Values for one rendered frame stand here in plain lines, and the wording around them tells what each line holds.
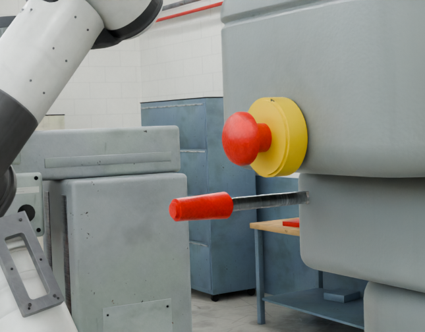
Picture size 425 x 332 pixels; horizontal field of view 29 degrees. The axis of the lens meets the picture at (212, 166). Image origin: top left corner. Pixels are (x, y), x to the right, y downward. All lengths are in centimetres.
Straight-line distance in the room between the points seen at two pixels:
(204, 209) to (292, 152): 13
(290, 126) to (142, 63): 1003
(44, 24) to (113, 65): 956
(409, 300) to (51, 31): 48
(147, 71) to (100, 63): 59
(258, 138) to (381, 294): 23
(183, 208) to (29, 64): 31
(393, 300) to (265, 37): 26
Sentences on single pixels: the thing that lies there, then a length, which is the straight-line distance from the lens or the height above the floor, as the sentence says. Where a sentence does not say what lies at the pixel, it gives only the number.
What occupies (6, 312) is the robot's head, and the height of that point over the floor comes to 162.
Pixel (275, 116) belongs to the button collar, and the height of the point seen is 178.
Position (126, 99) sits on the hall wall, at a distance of 1056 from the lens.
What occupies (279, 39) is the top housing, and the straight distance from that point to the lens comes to 64.
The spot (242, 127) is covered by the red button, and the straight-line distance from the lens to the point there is 59.
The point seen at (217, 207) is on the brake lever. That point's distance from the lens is 70.
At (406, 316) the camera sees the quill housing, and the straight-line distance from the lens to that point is 74.
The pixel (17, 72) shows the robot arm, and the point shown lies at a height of 183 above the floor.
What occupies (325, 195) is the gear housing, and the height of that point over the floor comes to 170.
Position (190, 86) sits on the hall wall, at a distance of 956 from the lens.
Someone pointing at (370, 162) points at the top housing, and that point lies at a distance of 57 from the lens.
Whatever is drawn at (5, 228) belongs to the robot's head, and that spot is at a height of 169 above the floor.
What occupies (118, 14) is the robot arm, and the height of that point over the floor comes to 190.
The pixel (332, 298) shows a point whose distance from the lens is 707.
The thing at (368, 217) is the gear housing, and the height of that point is 169.
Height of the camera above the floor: 177
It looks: 3 degrees down
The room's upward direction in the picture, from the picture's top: 2 degrees counter-clockwise
